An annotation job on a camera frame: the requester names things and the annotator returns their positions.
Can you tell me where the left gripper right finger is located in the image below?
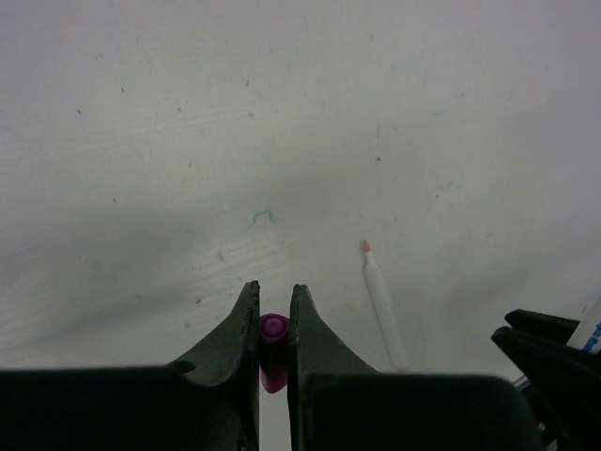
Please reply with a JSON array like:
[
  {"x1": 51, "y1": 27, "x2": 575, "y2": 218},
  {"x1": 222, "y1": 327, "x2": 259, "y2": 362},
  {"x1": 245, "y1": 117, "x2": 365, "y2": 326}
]
[{"x1": 287, "y1": 285, "x2": 543, "y2": 450}]

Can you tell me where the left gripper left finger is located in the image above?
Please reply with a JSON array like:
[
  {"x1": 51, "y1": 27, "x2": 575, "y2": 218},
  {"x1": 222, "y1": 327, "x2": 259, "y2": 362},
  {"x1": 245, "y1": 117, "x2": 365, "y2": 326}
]
[{"x1": 1, "y1": 281, "x2": 260, "y2": 450}]

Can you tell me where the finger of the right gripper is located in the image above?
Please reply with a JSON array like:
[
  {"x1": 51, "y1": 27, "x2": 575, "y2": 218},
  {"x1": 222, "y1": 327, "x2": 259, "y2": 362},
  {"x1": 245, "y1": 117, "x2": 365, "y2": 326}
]
[{"x1": 491, "y1": 309, "x2": 600, "y2": 450}]

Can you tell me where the orange white pen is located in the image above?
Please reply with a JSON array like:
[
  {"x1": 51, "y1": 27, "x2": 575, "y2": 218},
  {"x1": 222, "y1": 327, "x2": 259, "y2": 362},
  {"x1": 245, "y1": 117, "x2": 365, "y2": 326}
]
[{"x1": 362, "y1": 241, "x2": 408, "y2": 372}]

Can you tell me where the purple pen cap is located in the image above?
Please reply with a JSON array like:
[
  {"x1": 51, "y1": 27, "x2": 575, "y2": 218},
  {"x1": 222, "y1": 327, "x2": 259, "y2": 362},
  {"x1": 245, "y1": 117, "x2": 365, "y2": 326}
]
[{"x1": 259, "y1": 313, "x2": 289, "y2": 394}]

